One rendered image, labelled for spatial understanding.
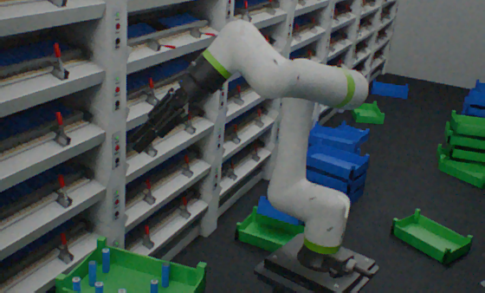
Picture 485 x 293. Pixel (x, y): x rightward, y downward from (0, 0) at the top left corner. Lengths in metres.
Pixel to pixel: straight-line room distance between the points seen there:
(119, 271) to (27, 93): 0.51
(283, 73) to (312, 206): 0.64
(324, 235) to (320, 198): 0.12
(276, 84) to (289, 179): 0.62
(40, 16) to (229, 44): 0.45
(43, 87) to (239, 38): 0.51
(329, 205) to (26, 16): 1.03
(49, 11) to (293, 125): 0.81
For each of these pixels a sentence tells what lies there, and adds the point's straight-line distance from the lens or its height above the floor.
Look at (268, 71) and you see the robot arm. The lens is 1.33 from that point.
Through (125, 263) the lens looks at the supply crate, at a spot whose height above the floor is 0.50.
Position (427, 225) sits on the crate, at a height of 0.02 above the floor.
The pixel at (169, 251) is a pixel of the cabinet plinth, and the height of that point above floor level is 0.05.
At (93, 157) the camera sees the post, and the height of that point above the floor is 0.64.
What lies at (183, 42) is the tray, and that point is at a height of 0.93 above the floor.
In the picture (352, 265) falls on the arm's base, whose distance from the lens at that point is 1.91.
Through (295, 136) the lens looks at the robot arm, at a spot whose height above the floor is 0.72.
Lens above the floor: 1.39
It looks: 21 degrees down
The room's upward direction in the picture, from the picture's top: 5 degrees clockwise
